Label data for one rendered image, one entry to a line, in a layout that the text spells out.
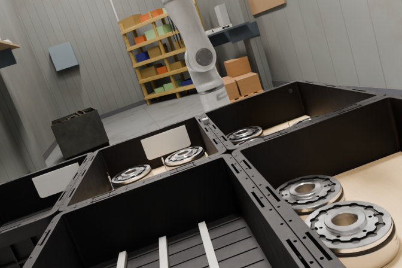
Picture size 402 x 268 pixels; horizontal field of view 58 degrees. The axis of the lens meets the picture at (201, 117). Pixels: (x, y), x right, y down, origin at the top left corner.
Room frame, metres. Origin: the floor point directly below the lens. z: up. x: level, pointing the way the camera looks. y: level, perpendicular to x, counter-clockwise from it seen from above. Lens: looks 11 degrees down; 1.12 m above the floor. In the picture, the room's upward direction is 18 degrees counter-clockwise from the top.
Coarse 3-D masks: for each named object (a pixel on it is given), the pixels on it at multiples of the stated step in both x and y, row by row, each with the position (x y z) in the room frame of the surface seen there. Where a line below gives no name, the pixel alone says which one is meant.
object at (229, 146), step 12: (288, 84) 0.98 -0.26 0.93; (312, 84) 0.88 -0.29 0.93; (324, 84) 0.83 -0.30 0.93; (252, 96) 0.98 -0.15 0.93; (372, 96) 0.63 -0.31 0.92; (216, 108) 0.98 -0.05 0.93; (348, 108) 0.60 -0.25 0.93; (312, 120) 0.60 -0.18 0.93; (216, 132) 0.73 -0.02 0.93; (276, 132) 0.60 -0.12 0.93; (228, 144) 0.62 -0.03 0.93; (240, 144) 0.60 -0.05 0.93
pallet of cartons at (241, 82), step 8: (240, 56) 6.33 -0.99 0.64; (224, 64) 6.37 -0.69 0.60; (232, 64) 5.93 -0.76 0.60; (240, 64) 5.94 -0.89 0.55; (248, 64) 5.94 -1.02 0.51; (232, 72) 5.93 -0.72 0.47; (240, 72) 5.93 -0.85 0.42; (248, 72) 5.91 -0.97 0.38; (224, 80) 5.95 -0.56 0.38; (232, 80) 5.63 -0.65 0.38; (240, 80) 5.44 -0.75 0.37; (248, 80) 5.44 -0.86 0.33; (256, 80) 5.45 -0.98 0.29; (232, 88) 5.43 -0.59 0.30; (240, 88) 5.44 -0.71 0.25; (248, 88) 5.44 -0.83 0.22; (256, 88) 5.45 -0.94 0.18; (232, 96) 5.43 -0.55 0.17; (240, 96) 5.48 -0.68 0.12; (248, 96) 5.42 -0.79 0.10
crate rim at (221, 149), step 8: (184, 120) 0.96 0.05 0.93; (200, 120) 0.89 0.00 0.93; (160, 128) 0.96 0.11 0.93; (208, 128) 0.79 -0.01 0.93; (136, 136) 0.96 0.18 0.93; (208, 136) 0.72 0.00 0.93; (216, 136) 0.70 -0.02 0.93; (112, 144) 0.96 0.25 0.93; (120, 144) 0.95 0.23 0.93; (216, 144) 0.69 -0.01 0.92; (96, 152) 0.93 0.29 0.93; (224, 152) 0.59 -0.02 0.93; (200, 160) 0.58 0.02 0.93; (88, 168) 0.79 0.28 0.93; (176, 168) 0.59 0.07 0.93; (80, 176) 0.74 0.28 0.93; (152, 176) 0.58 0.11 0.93; (80, 184) 0.69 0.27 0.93; (136, 184) 0.57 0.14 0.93; (72, 192) 0.65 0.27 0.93; (112, 192) 0.57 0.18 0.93; (64, 200) 0.61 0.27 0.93; (72, 200) 0.61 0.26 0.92; (88, 200) 0.57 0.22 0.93; (64, 208) 0.57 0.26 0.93
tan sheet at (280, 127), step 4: (304, 116) 0.97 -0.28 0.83; (308, 116) 0.96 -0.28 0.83; (292, 120) 0.97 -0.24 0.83; (296, 120) 0.96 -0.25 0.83; (280, 124) 0.97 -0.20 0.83; (284, 124) 0.96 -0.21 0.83; (292, 124) 0.94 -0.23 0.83; (272, 128) 0.96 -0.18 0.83; (276, 128) 0.95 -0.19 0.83; (280, 128) 0.94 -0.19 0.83; (284, 128) 0.93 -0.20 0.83; (264, 132) 0.95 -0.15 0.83; (268, 132) 0.94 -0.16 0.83; (272, 132) 0.93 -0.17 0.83
